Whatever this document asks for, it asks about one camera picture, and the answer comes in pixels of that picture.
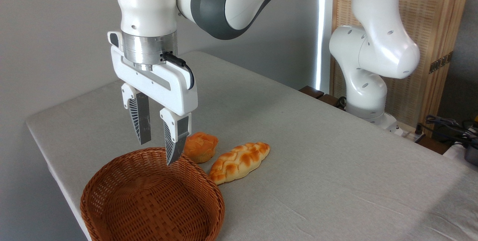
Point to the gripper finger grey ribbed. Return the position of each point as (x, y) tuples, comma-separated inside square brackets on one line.
[(141, 117), (173, 136)]

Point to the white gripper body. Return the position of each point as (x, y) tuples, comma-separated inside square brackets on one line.
[(175, 91)]

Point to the round orange bread bun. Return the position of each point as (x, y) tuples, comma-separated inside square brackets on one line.
[(201, 145)]

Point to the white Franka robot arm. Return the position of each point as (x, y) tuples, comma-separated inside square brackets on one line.
[(373, 46)]

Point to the braided golden bread loaf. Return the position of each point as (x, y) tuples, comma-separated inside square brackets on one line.
[(239, 160)]

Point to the brown wicker basket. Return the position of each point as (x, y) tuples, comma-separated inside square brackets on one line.
[(149, 203)]

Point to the grey tablecloth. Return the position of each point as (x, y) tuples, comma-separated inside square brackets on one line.
[(317, 177)]

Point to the white power strip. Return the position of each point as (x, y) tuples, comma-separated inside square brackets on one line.
[(409, 133)]

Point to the light wooden folding screen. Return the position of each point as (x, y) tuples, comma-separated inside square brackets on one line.
[(429, 17)]

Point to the dark metal screen hinge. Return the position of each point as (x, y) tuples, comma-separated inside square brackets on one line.
[(440, 62)]

